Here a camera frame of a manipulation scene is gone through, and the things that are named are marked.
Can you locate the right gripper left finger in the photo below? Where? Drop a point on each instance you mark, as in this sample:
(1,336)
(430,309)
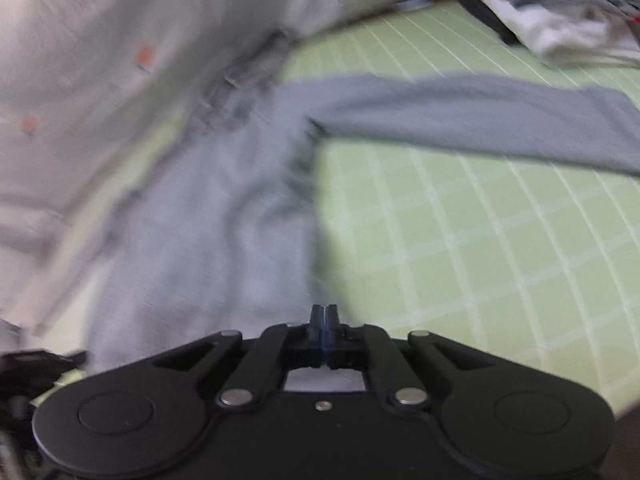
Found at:
(266,360)

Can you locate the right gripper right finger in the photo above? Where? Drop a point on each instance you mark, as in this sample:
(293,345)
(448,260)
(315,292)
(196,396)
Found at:
(368,349)

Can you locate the grey hooded sweatshirt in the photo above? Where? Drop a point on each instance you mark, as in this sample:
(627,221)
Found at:
(225,234)

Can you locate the pile of clothes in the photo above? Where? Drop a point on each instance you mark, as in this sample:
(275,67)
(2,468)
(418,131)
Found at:
(570,32)

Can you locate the green grid cutting mat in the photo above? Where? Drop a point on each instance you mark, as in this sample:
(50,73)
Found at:
(532,260)

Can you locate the white carrot print storage bag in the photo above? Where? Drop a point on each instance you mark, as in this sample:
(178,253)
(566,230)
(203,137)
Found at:
(81,82)

